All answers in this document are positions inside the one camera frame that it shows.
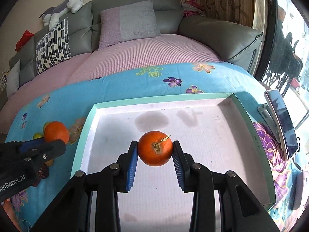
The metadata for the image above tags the blue floral blanket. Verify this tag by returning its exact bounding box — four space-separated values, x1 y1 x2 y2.
4 62 302 232

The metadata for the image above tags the large orange mandarin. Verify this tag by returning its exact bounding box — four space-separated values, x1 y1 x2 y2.
44 121 70 144

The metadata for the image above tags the dark red date lower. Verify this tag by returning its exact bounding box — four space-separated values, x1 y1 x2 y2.
31 163 49 188

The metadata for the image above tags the teal white box tray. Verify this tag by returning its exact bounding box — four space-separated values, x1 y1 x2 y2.
72 93 278 231

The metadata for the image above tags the grey sofa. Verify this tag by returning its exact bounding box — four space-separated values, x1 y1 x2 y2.
0 0 264 109

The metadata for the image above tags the green jujube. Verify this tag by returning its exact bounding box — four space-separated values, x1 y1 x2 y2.
43 122 51 132
32 132 44 139

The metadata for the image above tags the small brown longan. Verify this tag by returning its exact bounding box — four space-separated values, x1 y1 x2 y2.
45 159 53 167

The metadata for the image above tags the smartphone on stand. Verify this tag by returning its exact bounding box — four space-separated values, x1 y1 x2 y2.
264 89 299 160

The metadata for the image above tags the white phone stand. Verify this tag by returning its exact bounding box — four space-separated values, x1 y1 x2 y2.
257 104 280 143

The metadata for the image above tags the black white patterned cushion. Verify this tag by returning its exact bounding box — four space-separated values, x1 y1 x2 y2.
35 18 71 74

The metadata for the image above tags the light grey cushion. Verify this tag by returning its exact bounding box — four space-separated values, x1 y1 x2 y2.
6 60 20 98

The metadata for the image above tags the green jujube back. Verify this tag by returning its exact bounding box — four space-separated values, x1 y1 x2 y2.
43 122 51 132

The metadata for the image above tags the pink red cloth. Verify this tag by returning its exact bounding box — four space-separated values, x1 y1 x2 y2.
180 0 206 17

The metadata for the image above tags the purple grey cushion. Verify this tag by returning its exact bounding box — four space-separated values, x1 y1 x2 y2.
98 1 161 49

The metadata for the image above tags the plush toy cat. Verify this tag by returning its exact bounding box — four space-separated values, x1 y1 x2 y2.
39 0 84 31

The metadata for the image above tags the mandarin with stem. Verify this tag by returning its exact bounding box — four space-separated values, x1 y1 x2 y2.
137 131 173 166

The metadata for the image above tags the pink sofa cover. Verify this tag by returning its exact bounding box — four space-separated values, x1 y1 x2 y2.
1 34 220 134

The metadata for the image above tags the patterned brown curtain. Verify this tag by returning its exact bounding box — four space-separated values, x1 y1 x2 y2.
200 0 266 30

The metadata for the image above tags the green jujube front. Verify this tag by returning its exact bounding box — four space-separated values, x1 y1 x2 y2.
32 132 44 139

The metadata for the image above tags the red bag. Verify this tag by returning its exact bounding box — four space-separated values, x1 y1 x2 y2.
15 30 34 52

